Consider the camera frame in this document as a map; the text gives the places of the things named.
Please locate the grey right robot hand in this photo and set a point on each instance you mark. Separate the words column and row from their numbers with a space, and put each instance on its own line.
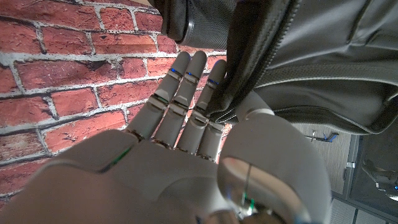
column 155, row 174

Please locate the black backpack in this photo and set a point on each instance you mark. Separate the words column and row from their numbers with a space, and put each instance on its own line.
column 311, row 62

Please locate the brick print backdrop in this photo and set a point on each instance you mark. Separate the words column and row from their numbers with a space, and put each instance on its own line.
column 62, row 77

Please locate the person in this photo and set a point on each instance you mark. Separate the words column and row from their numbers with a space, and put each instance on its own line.
column 381, row 179

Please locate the small blue tool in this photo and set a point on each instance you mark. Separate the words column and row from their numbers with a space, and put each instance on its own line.
column 328, row 137

